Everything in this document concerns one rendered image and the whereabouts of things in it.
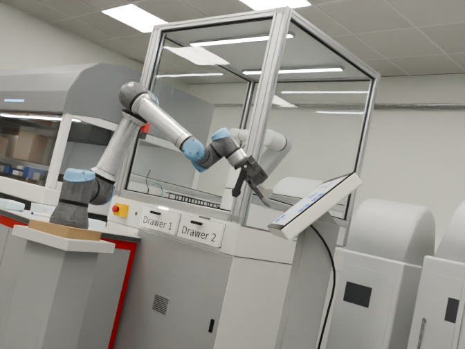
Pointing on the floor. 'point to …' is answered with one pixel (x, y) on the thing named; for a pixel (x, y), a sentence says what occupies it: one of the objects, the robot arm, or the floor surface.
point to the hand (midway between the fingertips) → (266, 205)
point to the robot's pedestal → (50, 290)
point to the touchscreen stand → (307, 287)
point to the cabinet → (203, 298)
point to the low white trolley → (106, 315)
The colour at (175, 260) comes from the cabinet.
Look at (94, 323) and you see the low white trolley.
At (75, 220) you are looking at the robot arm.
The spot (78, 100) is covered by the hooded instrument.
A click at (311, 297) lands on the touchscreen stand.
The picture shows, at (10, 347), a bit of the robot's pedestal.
